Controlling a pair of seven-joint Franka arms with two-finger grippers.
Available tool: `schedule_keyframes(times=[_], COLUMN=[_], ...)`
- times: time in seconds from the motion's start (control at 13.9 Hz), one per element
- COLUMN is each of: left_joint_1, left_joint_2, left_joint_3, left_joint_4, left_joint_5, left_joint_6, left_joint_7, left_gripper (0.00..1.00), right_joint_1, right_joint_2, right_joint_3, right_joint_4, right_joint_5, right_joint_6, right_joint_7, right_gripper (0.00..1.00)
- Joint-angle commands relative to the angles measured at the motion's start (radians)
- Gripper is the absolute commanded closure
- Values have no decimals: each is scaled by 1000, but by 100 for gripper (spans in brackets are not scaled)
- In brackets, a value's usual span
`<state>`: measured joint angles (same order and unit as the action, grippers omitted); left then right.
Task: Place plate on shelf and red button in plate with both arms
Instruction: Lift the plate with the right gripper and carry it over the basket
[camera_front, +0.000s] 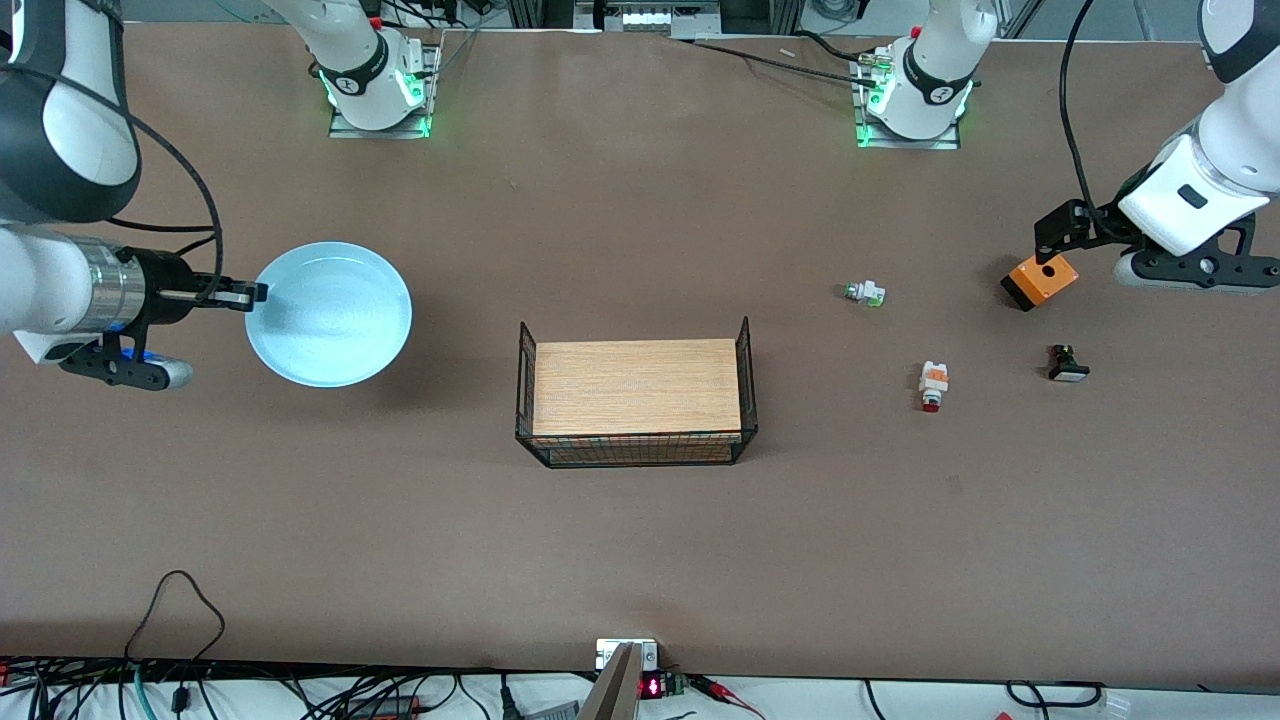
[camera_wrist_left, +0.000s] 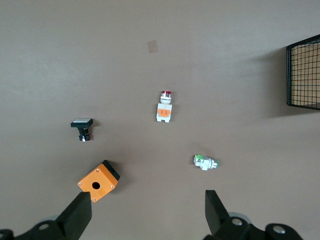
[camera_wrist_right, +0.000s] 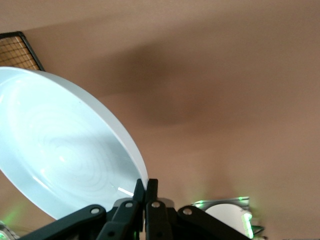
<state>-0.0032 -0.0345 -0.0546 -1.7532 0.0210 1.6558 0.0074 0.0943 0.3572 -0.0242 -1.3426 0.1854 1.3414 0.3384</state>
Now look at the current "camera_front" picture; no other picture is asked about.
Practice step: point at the small white box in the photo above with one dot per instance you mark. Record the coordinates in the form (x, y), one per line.
(610, 652)

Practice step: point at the light blue round plate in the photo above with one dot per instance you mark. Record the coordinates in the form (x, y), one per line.
(335, 315)

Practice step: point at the green push button switch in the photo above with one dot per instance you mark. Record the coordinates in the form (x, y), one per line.
(866, 293)

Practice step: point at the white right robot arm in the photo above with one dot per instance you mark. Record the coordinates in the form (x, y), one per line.
(350, 50)

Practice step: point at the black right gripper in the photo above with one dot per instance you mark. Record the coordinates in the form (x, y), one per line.
(163, 285)

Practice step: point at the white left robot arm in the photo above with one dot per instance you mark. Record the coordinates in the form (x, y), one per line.
(935, 60)

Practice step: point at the grey metal bar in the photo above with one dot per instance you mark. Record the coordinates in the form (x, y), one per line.
(615, 690)

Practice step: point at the orange button enclosure box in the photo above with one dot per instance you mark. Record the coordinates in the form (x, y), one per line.
(1045, 280)

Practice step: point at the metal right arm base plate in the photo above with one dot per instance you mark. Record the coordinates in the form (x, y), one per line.
(345, 131)

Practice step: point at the black square push button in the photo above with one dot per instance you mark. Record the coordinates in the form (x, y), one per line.
(1067, 368)

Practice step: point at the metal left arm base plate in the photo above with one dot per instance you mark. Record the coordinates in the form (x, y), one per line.
(945, 144)

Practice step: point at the black power adapter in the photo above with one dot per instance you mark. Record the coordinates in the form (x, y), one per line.
(385, 707)

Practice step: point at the red push button switch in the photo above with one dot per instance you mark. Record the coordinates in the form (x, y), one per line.
(933, 380)

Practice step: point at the red alligator clip lead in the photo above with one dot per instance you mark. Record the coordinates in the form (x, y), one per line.
(725, 692)

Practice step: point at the red digit display module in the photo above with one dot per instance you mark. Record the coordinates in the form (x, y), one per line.
(652, 686)

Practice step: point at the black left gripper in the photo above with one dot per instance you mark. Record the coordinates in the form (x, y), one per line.
(1096, 224)

